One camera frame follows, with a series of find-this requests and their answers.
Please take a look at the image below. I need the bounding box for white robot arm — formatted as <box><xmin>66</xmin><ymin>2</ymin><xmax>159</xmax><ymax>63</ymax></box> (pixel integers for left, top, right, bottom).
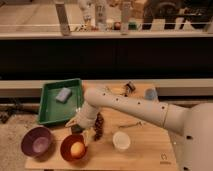
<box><xmin>66</xmin><ymin>87</ymin><xmax>188</xmax><ymax>135</ymax></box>

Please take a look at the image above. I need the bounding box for green plastic tray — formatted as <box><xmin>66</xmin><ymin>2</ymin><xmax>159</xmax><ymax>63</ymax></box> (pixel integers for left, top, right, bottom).
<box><xmin>38</xmin><ymin>78</ymin><xmax>83</xmax><ymax>126</ymax></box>

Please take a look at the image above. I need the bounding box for red bowl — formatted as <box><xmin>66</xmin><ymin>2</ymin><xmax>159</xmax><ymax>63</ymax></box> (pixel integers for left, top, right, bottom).
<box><xmin>60</xmin><ymin>134</ymin><xmax>87</xmax><ymax>162</ymax></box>

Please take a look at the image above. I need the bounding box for blue sponge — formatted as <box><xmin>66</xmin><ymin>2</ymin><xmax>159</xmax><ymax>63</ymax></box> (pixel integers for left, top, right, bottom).
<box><xmin>56</xmin><ymin>88</ymin><xmax>72</xmax><ymax>103</ymax></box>

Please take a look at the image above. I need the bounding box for small dark toy object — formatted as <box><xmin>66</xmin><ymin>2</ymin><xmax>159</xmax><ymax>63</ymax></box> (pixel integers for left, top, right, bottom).
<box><xmin>124</xmin><ymin>82</ymin><xmax>136</xmax><ymax>96</ymax></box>

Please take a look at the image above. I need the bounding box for dark grape bunch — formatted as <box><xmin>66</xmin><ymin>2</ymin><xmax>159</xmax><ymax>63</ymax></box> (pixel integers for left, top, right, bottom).
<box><xmin>94</xmin><ymin>114</ymin><xmax>104</xmax><ymax>141</ymax></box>

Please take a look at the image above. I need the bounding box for white cup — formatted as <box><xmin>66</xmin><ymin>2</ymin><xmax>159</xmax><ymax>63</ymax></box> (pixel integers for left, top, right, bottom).
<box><xmin>112</xmin><ymin>131</ymin><xmax>131</xmax><ymax>152</ymax></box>

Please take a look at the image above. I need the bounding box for purple bowl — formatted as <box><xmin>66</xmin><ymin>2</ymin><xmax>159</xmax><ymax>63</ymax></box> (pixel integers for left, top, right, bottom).
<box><xmin>21</xmin><ymin>127</ymin><xmax>53</xmax><ymax>157</ymax></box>

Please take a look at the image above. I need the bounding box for yellow apple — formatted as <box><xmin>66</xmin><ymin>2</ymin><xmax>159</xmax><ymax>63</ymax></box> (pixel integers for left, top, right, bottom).
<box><xmin>70</xmin><ymin>142</ymin><xmax>85</xmax><ymax>158</ymax></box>

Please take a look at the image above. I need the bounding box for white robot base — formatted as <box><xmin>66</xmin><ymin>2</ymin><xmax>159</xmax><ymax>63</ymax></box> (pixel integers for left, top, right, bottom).
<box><xmin>175</xmin><ymin>102</ymin><xmax>213</xmax><ymax>171</ymax></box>

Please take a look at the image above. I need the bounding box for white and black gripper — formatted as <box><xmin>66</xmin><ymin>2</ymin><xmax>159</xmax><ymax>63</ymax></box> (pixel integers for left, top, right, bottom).
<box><xmin>65</xmin><ymin>117</ymin><xmax>86</xmax><ymax>134</ymax></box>

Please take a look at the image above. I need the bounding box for blue cup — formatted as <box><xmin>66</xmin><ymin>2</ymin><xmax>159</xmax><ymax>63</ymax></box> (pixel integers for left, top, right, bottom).
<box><xmin>144</xmin><ymin>89</ymin><xmax>158</xmax><ymax>101</ymax></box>

